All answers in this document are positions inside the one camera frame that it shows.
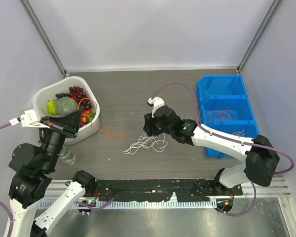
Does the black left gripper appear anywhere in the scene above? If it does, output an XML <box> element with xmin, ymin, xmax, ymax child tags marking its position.
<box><xmin>39</xmin><ymin>107</ymin><xmax>84</xmax><ymax>170</ymax></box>

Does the white thin cable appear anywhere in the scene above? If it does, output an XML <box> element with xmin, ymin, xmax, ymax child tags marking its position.
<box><xmin>121</xmin><ymin>132</ymin><xmax>168</xmax><ymax>156</ymax></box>

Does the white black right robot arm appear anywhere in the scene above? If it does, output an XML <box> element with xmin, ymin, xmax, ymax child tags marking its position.
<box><xmin>143</xmin><ymin>106</ymin><xmax>280</xmax><ymax>195</ymax></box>

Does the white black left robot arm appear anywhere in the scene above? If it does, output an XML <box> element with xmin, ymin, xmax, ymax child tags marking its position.
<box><xmin>4</xmin><ymin>109</ymin><xmax>96</xmax><ymax>237</ymax></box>

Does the green melon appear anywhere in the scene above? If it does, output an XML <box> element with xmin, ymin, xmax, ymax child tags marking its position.
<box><xmin>56</xmin><ymin>97</ymin><xmax>78</xmax><ymax>116</ymax></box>

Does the green lime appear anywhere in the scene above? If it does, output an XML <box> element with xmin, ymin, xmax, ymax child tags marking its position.
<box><xmin>86</xmin><ymin>113</ymin><xmax>95</xmax><ymax>123</ymax></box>

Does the green yellow pear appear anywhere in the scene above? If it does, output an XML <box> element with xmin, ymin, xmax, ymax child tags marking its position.
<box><xmin>47</xmin><ymin>100</ymin><xmax>58</xmax><ymax>116</ymax></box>

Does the red grape bunch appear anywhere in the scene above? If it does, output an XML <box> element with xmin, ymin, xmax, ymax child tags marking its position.
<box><xmin>69</xmin><ymin>86</ymin><xmax>93</xmax><ymax>110</ymax></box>

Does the dark purple grape bunch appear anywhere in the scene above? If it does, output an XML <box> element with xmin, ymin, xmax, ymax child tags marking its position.
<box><xmin>55</xmin><ymin>92</ymin><xmax>71</xmax><ymax>99</ymax></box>

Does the clear glass jar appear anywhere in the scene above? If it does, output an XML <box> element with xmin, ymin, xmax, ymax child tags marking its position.
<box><xmin>59</xmin><ymin>146</ymin><xmax>75</xmax><ymax>165</ymax></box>

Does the white plastic fruit basket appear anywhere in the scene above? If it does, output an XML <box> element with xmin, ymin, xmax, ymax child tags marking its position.
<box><xmin>33</xmin><ymin>76</ymin><xmax>100</xmax><ymax>145</ymax></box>

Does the blue plastic divided bin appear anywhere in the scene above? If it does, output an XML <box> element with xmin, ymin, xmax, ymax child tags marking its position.
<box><xmin>196</xmin><ymin>75</ymin><xmax>266</xmax><ymax>159</ymax></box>

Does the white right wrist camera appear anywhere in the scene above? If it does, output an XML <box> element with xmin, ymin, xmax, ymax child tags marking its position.
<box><xmin>148</xmin><ymin>96</ymin><xmax>165</xmax><ymax>118</ymax></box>

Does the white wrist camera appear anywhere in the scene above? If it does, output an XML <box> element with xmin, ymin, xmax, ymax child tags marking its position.
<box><xmin>148</xmin><ymin>96</ymin><xmax>165</xmax><ymax>118</ymax></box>
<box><xmin>9</xmin><ymin>109</ymin><xmax>46</xmax><ymax>128</ymax></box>

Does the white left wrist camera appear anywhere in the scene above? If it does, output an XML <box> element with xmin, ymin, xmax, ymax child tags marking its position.
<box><xmin>9</xmin><ymin>109</ymin><xmax>46</xmax><ymax>128</ymax></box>

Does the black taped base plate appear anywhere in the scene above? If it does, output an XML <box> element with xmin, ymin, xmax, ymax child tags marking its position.
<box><xmin>85</xmin><ymin>179</ymin><xmax>243</xmax><ymax>202</ymax></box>

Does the white slotted cable duct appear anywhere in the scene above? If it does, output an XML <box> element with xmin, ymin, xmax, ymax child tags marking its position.
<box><xmin>38</xmin><ymin>199</ymin><xmax>217</xmax><ymax>210</ymax></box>

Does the left aluminium frame post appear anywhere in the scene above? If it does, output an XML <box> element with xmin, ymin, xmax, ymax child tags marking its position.
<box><xmin>20</xmin><ymin>0</ymin><xmax>67</xmax><ymax>78</ymax></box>

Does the aluminium corner frame post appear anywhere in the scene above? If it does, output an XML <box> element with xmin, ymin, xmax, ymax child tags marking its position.
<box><xmin>236</xmin><ymin>0</ymin><xmax>284</xmax><ymax>74</ymax></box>

